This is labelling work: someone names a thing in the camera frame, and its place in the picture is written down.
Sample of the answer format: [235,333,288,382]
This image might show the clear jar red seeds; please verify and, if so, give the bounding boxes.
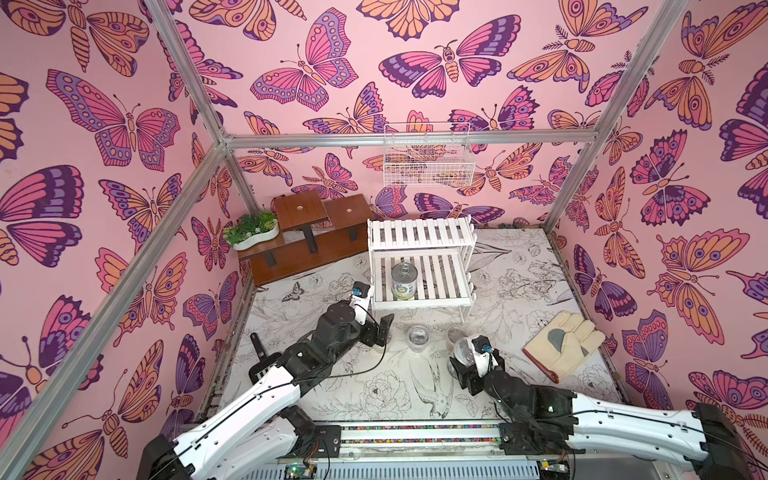
[445,326,470,352]

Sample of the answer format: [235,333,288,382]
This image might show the clear jar purple seeds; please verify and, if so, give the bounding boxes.
[406,325,430,353]

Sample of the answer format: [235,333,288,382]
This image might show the white purple tin can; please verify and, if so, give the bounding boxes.
[391,261,419,301]

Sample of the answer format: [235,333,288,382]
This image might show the green watermelon seed can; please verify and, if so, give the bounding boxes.
[448,337,477,379]

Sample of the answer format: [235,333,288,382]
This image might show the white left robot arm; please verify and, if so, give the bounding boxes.
[137,301,395,479]

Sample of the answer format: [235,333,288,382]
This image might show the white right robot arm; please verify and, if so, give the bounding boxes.
[449,353,767,479]

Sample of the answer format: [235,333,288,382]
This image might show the white slatted wooden shelf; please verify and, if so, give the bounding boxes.
[367,216,477,321]

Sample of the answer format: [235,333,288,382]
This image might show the beige work glove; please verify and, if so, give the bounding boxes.
[523,311,606,384]

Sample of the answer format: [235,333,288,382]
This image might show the brown wooden step stand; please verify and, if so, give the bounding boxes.
[238,191,374,286]

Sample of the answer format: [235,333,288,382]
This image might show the green plant white pot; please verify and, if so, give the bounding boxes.
[223,211,280,251]

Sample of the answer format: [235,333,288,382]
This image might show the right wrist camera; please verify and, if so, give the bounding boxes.
[469,335,498,378]

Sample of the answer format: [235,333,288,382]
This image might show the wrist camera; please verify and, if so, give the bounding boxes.
[349,281,373,310]
[469,335,498,378]

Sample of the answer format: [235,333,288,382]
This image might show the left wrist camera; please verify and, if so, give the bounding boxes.
[349,281,373,310]

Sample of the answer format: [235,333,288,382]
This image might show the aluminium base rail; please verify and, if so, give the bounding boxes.
[161,417,685,480]

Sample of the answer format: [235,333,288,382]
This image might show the white wire wall basket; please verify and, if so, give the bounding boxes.
[380,130,476,189]

